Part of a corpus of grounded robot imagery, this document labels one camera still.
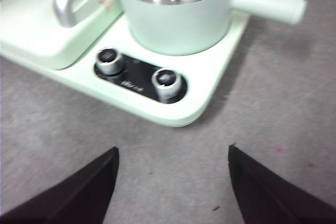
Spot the mint green pot with handle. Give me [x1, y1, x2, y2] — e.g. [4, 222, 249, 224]
[112, 0, 308, 57]

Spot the mint green griddle cover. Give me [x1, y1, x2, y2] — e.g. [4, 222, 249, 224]
[0, 0, 124, 71]

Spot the silver control knob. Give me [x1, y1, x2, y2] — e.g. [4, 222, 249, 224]
[152, 68, 181, 99]
[95, 48, 124, 76]

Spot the chrome griddle cover handle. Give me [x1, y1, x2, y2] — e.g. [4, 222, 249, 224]
[53, 0, 106, 28]

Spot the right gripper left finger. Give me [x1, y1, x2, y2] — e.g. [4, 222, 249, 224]
[0, 146, 120, 224]

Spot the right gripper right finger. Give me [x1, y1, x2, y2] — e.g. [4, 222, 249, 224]
[227, 143, 336, 224]

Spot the mint green breakfast machine base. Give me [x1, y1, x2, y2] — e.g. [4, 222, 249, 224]
[0, 11, 250, 128]

